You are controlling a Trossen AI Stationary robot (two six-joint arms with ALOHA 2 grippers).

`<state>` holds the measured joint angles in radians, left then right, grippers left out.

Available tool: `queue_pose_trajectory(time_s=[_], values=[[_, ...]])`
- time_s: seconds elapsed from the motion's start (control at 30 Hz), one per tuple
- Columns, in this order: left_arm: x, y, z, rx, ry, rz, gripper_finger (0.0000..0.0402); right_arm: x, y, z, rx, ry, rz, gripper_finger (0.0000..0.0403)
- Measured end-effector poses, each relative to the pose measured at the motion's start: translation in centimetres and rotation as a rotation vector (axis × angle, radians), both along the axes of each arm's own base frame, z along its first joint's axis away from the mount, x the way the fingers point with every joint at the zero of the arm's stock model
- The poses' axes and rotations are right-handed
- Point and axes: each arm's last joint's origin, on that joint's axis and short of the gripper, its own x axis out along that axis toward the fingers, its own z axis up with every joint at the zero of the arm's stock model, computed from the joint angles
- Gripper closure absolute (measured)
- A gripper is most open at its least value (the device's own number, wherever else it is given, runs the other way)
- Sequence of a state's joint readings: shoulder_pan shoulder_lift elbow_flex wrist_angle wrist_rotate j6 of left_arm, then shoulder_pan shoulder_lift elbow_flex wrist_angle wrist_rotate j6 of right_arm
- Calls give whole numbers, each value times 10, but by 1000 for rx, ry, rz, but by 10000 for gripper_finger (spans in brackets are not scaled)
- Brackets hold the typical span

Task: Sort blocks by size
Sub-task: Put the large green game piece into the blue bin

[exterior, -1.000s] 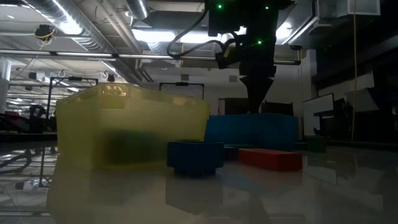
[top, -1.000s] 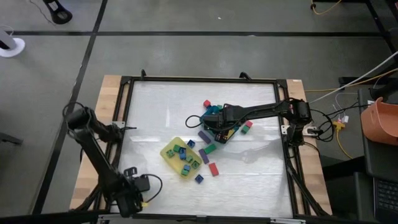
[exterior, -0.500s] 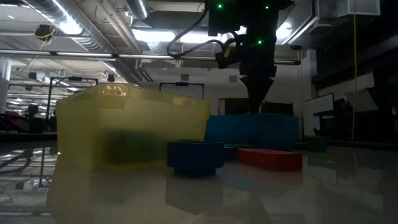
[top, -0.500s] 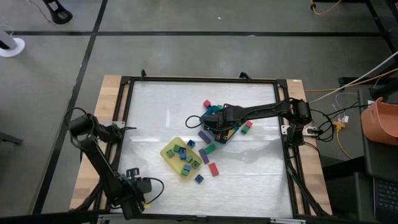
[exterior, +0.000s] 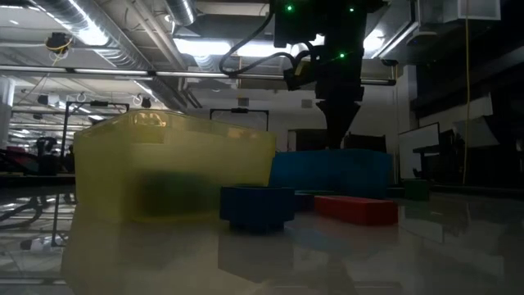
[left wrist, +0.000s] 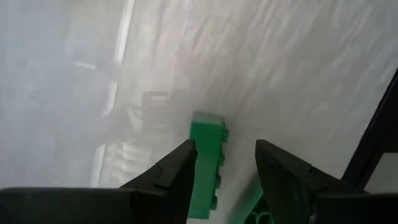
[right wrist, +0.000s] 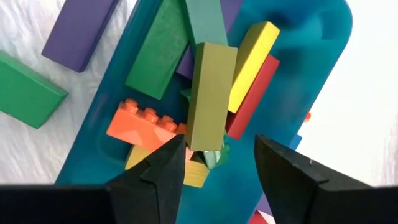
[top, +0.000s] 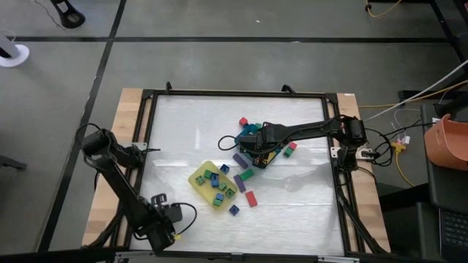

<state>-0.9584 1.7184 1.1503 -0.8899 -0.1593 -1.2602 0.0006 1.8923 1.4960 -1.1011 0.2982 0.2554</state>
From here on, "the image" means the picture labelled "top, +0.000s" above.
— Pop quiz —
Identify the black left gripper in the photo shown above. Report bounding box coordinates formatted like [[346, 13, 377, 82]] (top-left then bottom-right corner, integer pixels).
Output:
[[151, 194, 184, 224]]

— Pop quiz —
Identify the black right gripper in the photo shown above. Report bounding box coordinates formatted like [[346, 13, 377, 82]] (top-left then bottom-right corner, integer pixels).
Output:
[[239, 122, 290, 169]]

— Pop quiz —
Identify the teal plastic bin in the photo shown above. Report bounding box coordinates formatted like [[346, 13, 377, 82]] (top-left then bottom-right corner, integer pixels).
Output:
[[235, 123, 286, 169]]

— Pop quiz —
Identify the yellow translucent plastic bin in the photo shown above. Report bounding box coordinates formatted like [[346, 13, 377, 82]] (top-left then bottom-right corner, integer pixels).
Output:
[[187, 160, 238, 211]]

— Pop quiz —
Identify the black rig crossbar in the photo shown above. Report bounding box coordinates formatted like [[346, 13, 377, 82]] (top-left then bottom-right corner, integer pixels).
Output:
[[0, 246, 468, 263]]

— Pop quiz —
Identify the black chair leg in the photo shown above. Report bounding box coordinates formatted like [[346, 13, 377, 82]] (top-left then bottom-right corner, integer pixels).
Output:
[[0, 154, 28, 171]]

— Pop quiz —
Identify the orange plastic bucket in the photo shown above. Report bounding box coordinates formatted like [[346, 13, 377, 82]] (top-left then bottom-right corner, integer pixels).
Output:
[[425, 113, 468, 172]]

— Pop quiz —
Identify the black side desk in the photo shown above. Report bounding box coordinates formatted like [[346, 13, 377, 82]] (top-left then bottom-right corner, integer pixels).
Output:
[[379, 104, 468, 263]]

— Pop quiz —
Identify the white stand base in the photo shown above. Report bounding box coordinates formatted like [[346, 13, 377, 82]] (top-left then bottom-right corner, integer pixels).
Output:
[[0, 30, 30, 69]]

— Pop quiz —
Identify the black stand base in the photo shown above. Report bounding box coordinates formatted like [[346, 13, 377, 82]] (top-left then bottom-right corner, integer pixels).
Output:
[[50, 0, 86, 29]]

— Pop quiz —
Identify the black keyboard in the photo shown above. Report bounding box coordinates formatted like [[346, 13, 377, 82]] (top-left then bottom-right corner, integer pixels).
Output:
[[438, 207, 468, 262]]

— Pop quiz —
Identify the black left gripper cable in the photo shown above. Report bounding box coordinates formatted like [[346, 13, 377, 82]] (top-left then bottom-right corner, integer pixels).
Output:
[[170, 202, 198, 237]]

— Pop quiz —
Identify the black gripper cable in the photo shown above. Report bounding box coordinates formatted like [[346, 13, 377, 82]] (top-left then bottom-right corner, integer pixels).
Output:
[[217, 134, 253, 152], [170, 202, 198, 237]]

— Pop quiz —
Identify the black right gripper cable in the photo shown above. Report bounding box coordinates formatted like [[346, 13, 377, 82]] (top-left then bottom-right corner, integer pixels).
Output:
[[217, 134, 253, 152]]

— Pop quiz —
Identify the black diagonal frame strut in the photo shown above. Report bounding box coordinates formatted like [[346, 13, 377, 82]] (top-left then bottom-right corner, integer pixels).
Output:
[[336, 171, 388, 255], [86, 204, 129, 249]]

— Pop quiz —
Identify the yellow cable with plug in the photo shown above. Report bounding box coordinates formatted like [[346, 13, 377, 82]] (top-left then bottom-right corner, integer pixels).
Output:
[[390, 142, 417, 188]]

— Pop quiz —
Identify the long yellow cable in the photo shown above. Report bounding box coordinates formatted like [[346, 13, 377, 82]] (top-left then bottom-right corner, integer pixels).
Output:
[[358, 79, 468, 109]]

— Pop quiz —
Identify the yellow floor cable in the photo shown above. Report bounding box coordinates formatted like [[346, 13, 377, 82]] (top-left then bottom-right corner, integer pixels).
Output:
[[365, 0, 402, 18]]

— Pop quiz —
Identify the white cable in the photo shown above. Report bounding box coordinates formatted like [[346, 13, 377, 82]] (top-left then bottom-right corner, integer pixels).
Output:
[[363, 59, 468, 123]]

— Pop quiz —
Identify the black desk frame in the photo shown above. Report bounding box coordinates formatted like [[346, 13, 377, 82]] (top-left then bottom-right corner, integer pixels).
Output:
[[429, 0, 468, 63]]

